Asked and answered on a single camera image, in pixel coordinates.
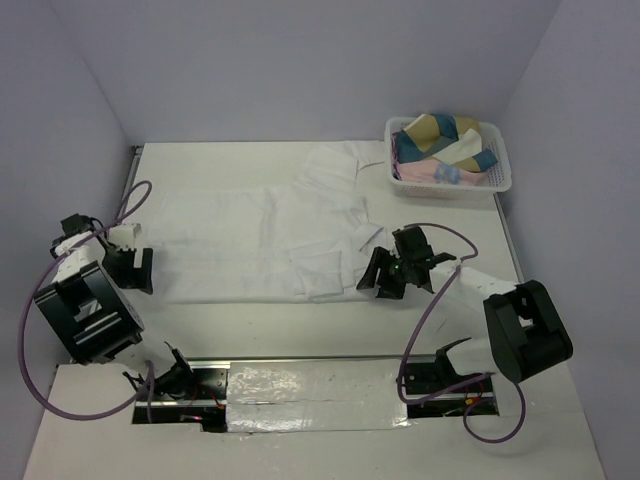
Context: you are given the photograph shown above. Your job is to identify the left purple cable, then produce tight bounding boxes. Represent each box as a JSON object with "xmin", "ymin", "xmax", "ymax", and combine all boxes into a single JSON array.
[{"xmin": 18, "ymin": 180, "xmax": 157, "ymax": 426}]

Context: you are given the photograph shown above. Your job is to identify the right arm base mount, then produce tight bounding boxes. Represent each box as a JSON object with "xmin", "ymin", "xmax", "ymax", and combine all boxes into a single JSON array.
[{"xmin": 401, "ymin": 340, "xmax": 498, "ymax": 419}]

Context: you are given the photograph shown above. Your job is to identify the purple cable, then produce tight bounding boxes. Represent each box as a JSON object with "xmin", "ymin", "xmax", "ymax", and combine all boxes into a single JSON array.
[
  {"xmin": 18, "ymin": 180, "xmax": 157, "ymax": 426},
  {"xmin": 395, "ymin": 222, "xmax": 527, "ymax": 444}
]

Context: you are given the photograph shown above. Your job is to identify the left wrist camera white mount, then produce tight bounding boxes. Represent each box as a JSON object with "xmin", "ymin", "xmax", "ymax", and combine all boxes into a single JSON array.
[{"xmin": 106, "ymin": 223, "xmax": 142, "ymax": 251}]

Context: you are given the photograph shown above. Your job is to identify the colourful patchwork shirt in basket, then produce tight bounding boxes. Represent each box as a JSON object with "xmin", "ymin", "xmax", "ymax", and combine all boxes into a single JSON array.
[{"xmin": 394, "ymin": 114, "xmax": 486, "ymax": 163}]

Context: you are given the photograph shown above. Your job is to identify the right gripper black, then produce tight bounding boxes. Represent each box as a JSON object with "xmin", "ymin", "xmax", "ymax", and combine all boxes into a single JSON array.
[{"xmin": 356, "ymin": 246, "xmax": 412, "ymax": 300}]

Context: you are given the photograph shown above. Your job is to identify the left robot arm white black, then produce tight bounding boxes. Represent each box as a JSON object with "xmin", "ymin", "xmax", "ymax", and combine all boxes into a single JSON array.
[{"xmin": 35, "ymin": 214, "xmax": 196, "ymax": 400}]

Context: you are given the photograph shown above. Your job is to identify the white long sleeve shirt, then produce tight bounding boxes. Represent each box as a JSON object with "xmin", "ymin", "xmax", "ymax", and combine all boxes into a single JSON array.
[{"xmin": 147, "ymin": 141, "xmax": 388, "ymax": 304}]

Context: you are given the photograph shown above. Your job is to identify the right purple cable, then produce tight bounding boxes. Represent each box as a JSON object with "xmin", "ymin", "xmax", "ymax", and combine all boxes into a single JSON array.
[{"xmin": 395, "ymin": 222, "xmax": 527, "ymax": 444}]

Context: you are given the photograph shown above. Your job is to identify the silver foil tape panel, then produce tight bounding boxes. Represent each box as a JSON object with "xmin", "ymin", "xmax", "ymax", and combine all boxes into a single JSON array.
[{"xmin": 226, "ymin": 359, "xmax": 409, "ymax": 433}]

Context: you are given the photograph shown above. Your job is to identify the white plastic basket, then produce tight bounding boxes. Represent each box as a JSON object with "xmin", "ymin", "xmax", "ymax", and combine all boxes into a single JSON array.
[{"xmin": 385, "ymin": 114, "xmax": 512, "ymax": 200}]

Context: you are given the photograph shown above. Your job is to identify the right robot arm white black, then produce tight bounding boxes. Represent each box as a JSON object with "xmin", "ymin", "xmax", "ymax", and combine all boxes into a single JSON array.
[{"xmin": 356, "ymin": 223, "xmax": 574, "ymax": 391}]

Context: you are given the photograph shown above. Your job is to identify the pink shirt in basket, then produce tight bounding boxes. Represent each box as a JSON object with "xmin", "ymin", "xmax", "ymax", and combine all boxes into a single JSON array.
[{"xmin": 396, "ymin": 146, "xmax": 498, "ymax": 186}]

